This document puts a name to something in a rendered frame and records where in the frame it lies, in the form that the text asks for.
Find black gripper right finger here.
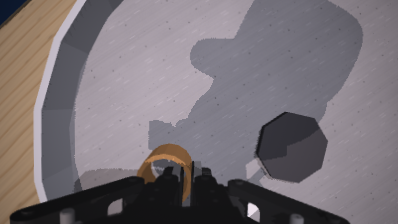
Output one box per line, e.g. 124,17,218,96
190,161,350,224

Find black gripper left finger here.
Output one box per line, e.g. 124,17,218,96
9,162,184,224

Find bronze bushing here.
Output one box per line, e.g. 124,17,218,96
137,143,192,202

